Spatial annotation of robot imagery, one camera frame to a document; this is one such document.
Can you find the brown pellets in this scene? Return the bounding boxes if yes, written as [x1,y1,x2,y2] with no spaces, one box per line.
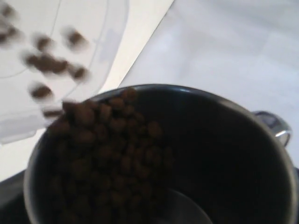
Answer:
[0,4,176,224]

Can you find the steel mug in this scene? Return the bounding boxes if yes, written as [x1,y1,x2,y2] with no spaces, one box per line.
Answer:
[22,84,297,224]

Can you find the clear plastic container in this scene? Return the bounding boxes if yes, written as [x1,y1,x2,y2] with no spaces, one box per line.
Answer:
[0,0,129,144]

